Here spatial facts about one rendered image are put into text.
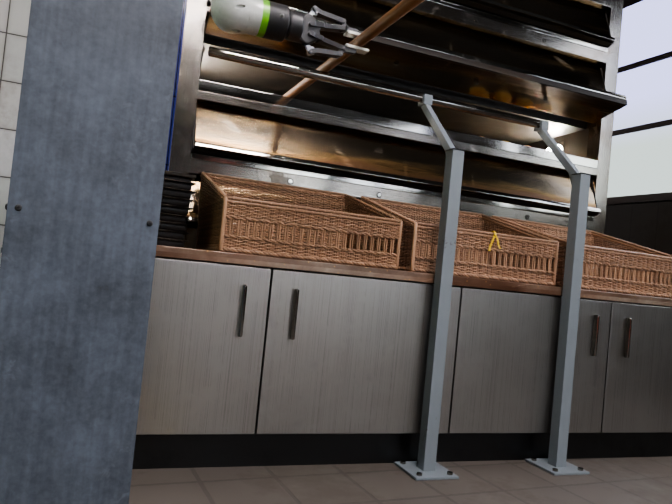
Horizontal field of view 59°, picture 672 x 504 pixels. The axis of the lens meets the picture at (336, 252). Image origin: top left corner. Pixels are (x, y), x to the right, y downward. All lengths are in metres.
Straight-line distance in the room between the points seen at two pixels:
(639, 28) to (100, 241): 4.47
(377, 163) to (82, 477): 1.70
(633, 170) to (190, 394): 3.69
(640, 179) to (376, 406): 3.21
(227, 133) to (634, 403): 1.71
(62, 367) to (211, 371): 0.75
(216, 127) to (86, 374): 1.41
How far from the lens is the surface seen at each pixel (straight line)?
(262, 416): 1.69
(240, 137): 2.20
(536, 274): 2.11
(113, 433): 0.96
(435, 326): 1.78
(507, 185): 2.66
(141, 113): 0.94
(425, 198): 2.44
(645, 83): 4.80
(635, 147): 4.70
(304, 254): 1.71
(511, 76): 2.58
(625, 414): 2.37
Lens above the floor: 0.56
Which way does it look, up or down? 2 degrees up
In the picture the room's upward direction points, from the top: 6 degrees clockwise
